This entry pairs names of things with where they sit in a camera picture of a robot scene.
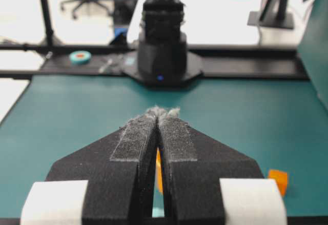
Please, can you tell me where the orange plastic cup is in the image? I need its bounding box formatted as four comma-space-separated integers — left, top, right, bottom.
156, 148, 163, 195

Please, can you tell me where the right gripper black right finger white tape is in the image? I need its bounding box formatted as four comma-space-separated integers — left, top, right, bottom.
158, 108, 288, 224

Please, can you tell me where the black office chair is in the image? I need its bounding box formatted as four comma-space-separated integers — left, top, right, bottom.
60, 0, 114, 19

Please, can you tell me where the teal tape roll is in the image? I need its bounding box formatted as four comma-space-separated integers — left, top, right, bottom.
69, 50, 92, 65

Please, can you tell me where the black vertical frame pole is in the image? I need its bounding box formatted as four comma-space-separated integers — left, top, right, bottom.
40, 0, 62, 47

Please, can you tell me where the black monitor stand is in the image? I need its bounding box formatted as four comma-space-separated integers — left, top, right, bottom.
248, 0, 294, 30

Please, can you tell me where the right gripper black left finger white tape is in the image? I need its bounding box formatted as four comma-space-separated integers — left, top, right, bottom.
20, 108, 158, 224

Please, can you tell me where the orange block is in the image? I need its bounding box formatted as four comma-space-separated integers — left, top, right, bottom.
268, 169, 289, 197

